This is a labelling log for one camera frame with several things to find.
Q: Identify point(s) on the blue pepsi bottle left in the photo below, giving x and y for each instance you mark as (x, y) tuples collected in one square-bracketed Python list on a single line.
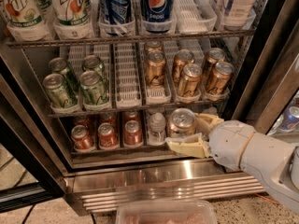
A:
[(116, 14)]

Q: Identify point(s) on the blue pepsi can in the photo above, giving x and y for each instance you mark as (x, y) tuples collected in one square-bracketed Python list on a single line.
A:
[(290, 119)]

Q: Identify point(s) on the clear plastic food container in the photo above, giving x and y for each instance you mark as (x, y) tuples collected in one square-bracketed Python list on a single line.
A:
[(166, 212)]

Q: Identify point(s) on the blue pepsi bottle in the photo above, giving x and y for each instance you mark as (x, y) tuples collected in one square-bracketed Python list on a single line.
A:
[(116, 14), (156, 15)]

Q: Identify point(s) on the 7up bottle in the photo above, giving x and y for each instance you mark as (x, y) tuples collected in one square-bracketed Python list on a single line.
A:
[(24, 14), (70, 13)]

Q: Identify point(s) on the green can front left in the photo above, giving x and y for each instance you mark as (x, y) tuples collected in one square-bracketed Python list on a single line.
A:
[(59, 91)]

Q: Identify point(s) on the red can front middle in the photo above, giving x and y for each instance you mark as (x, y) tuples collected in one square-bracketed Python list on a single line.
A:
[(107, 136)]

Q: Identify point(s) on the green can front right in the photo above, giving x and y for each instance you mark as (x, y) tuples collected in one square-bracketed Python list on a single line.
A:
[(93, 88)]

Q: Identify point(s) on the water bottle left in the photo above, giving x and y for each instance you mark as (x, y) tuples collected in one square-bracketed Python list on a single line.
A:
[(157, 125)]

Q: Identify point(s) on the stainless steel fridge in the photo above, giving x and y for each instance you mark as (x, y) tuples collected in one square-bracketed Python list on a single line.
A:
[(264, 54)]

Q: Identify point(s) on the red can front right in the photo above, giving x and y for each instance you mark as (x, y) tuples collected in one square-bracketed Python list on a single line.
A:
[(132, 133)]

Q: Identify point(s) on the water bottle right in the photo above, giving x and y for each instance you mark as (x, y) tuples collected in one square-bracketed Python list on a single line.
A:
[(212, 111)]

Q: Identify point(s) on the red can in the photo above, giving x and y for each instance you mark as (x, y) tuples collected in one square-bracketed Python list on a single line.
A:
[(107, 136), (132, 133), (82, 139)]

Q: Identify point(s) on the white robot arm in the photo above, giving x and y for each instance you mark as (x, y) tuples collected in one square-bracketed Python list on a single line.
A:
[(274, 163)]

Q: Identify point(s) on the empty white shelf tray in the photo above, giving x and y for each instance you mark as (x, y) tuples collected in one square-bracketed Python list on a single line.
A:
[(127, 85)]

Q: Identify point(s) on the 7up bottle left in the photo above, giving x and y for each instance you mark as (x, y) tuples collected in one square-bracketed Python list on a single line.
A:
[(24, 14)]

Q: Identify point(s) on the green can back left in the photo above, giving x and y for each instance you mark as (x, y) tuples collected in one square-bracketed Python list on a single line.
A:
[(62, 66)]

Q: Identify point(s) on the blue pepsi bottle right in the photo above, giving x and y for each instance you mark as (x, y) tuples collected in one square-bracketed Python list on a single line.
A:
[(156, 15)]

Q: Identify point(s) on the green can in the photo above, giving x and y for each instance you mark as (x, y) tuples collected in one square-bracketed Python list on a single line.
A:
[(93, 62), (93, 88), (62, 66), (59, 91)]

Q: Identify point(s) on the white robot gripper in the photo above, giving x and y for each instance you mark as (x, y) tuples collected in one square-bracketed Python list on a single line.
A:
[(228, 144)]

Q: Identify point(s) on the white labelled bottle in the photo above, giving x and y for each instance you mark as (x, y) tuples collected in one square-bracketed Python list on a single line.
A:
[(236, 13)]

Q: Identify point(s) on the red can front left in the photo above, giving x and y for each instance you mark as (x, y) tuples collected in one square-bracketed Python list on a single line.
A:
[(82, 139)]

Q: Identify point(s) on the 7up bottle right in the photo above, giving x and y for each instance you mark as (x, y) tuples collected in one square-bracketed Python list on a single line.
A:
[(70, 13)]

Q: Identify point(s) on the green can back right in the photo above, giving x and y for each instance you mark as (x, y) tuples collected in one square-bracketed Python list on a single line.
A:
[(93, 62)]

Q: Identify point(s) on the water bottle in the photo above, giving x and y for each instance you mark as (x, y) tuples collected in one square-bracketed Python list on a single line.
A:
[(157, 125), (212, 111)]

